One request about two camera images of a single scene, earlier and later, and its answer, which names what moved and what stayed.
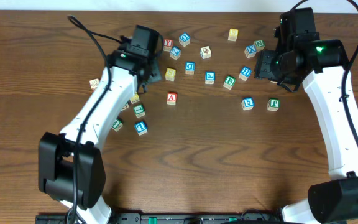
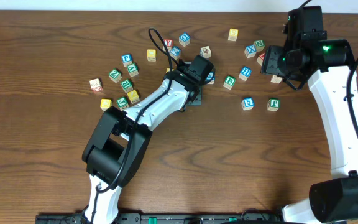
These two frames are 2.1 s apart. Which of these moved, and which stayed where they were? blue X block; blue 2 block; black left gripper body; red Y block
Moved: black left gripper body
Stayed: blue 2 block; red Y block; blue X block
